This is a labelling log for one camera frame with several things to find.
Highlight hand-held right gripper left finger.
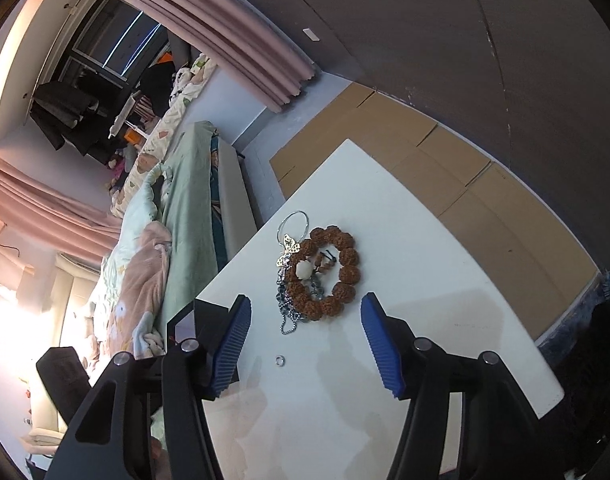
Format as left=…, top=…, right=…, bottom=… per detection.
left=49, top=294, right=252, bottom=480

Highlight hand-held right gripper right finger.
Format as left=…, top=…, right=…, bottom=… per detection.
left=361, top=292, right=544, bottom=480

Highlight black jewelry box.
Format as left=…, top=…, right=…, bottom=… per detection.
left=166, top=298, right=246, bottom=391

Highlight silver chain necklace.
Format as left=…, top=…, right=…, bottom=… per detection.
left=274, top=265, right=326, bottom=336

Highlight brown bead bracelet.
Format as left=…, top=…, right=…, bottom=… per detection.
left=286, top=226, right=360, bottom=320

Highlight silver bangle with gold butterfly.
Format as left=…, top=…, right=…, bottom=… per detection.
left=276, top=210, right=311, bottom=268

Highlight bed with green blanket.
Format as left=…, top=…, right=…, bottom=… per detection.
left=87, top=55, right=220, bottom=361

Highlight green bed sheet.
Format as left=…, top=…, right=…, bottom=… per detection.
left=157, top=121, right=220, bottom=333

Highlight black chair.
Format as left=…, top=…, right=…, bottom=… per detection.
left=36, top=346, right=93, bottom=428

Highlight flattened cardboard sheet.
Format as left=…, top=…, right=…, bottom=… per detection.
left=269, top=81, right=600, bottom=342

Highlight dark cloth pile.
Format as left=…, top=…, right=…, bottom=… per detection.
left=535, top=270, right=610, bottom=480

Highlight pink curtain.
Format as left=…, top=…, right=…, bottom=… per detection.
left=55, top=0, right=318, bottom=112
left=0, top=148, right=123, bottom=267

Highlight dark clothes on rack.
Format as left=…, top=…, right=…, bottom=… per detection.
left=30, top=72, right=116, bottom=153

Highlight white bed frame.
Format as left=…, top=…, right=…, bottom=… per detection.
left=217, top=137, right=260, bottom=271

